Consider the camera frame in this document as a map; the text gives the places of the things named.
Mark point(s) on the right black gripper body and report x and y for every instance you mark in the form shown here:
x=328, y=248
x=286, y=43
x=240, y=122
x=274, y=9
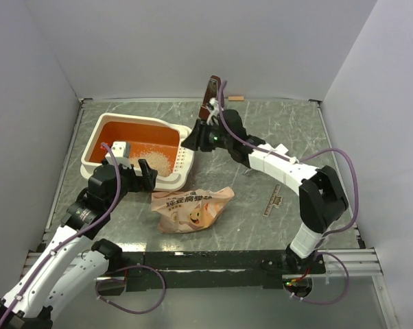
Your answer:
x=212, y=138

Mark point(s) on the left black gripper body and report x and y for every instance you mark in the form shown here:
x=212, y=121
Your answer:
x=130, y=181

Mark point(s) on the white orange litter box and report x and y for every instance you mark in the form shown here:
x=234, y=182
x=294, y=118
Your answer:
x=154, y=140

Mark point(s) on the peach cat litter bag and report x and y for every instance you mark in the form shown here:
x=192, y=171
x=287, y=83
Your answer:
x=191, y=211

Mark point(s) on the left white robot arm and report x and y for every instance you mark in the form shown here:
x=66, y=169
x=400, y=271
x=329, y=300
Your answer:
x=73, y=258

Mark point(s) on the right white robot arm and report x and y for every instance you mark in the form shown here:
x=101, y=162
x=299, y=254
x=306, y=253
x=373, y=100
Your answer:
x=322, y=200

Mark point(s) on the clean litter pile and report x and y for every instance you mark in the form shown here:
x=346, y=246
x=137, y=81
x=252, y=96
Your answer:
x=156, y=160

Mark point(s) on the small wooden block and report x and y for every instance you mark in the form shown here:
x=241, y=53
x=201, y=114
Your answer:
x=236, y=98

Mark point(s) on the brown wooden metronome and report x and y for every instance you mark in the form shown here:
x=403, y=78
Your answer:
x=211, y=92

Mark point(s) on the wooden ruler with crown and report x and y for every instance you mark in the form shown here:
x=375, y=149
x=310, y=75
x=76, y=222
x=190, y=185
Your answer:
x=275, y=201

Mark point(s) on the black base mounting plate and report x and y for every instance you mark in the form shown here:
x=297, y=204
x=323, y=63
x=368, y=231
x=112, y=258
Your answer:
x=141, y=271

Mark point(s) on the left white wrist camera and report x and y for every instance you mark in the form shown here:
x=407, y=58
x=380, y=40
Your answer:
x=120, y=154

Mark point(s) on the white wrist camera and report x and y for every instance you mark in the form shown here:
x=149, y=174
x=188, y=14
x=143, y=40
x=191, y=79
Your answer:
x=213, y=107
x=120, y=154

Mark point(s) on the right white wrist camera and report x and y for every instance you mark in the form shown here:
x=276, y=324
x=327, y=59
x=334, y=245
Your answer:
x=213, y=107

